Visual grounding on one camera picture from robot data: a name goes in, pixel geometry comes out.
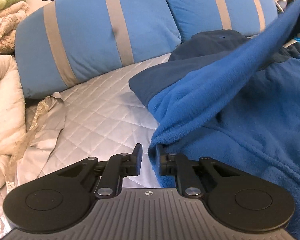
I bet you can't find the beige quilted comforter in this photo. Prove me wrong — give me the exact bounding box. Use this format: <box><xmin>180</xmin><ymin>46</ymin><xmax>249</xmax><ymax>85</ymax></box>
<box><xmin>0</xmin><ymin>1</ymin><xmax>29</xmax><ymax>189</ymax></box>

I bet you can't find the blue fleece jacket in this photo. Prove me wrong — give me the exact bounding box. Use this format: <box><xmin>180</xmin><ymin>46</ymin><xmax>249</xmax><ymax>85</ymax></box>
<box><xmin>129</xmin><ymin>0</ymin><xmax>300</xmax><ymax>239</ymax></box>

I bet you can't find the blue striped pillow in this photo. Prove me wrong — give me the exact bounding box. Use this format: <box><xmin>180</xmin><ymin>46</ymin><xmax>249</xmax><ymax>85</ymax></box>
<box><xmin>15</xmin><ymin>0</ymin><xmax>181</xmax><ymax>99</ymax></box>
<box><xmin>166</xmin><ymin>0</ymin><xmax>277</xmax><ymax>41</ymax></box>

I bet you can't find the grey lace-trimmed cloth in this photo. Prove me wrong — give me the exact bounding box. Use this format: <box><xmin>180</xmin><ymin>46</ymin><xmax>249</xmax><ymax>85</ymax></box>
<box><xmin>6</xmin><ymin>93</ymin><xmax>66</xmax><ymax>192</ymax></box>

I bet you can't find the blue striped pillow right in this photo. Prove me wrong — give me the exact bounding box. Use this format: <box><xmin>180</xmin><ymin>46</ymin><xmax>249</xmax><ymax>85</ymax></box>
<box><xmin>166</xmin><ymin>0</ymin><xmax>277</xmax><ymax>41</ymax></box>

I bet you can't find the blue striped pillow left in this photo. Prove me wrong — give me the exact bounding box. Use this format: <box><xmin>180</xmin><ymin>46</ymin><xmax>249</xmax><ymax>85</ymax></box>
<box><xmin>15</xmin><ymin>0</ymin><xmax>181</xmax><ymax>99</ymax></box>

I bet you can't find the silver quilted bedspread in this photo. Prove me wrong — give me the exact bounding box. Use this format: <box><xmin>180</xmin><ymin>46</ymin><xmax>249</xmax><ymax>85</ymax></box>
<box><xmin>15</xmin><ymin>54</ymin><xmax>170</xmax><ymax>188</ymax></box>

